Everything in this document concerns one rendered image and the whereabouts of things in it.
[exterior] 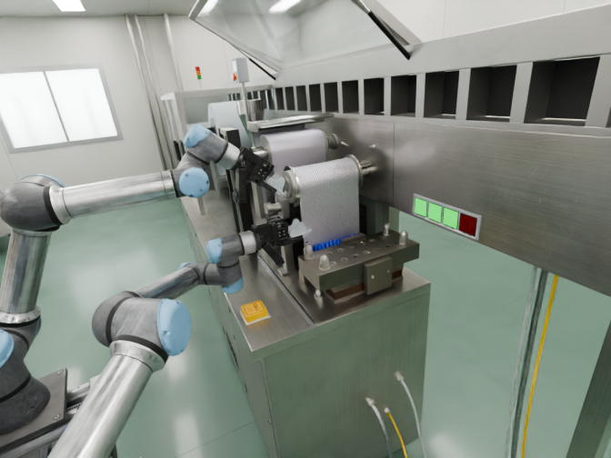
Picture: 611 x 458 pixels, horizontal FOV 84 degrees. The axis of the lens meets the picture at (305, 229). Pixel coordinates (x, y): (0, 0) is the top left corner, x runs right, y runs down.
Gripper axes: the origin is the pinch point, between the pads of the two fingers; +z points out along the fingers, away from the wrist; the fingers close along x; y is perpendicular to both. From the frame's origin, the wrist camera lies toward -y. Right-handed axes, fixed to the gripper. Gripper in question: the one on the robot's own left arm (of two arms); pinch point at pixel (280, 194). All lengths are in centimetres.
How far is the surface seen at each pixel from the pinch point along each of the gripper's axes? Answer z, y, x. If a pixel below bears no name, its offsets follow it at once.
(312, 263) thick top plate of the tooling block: 14.8, -14.1, -16.7
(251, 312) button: 4.3, -36.7, -16.5
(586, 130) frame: 15, 41, -70
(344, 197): 20.0, 10.9, -5.1
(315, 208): 11.8, 2.1, -5.0
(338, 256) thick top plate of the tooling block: 22.3, -7.8, -17.3
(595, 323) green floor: 230, 32, -20
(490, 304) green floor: 201, 8, 26
